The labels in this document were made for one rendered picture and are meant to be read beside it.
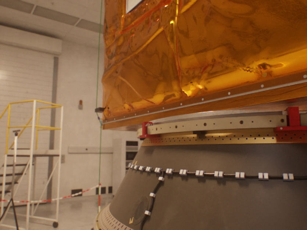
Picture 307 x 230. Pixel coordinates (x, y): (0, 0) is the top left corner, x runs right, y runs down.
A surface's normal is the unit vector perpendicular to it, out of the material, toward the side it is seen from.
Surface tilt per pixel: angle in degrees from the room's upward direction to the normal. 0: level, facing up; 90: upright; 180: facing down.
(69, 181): 90
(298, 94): 90
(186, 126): 90
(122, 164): 90
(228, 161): 62
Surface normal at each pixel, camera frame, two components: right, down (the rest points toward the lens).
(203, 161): -0.55, -0.56
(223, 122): -0.55, -0.11
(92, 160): 0.58, -0.11
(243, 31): -0.83, -0.08
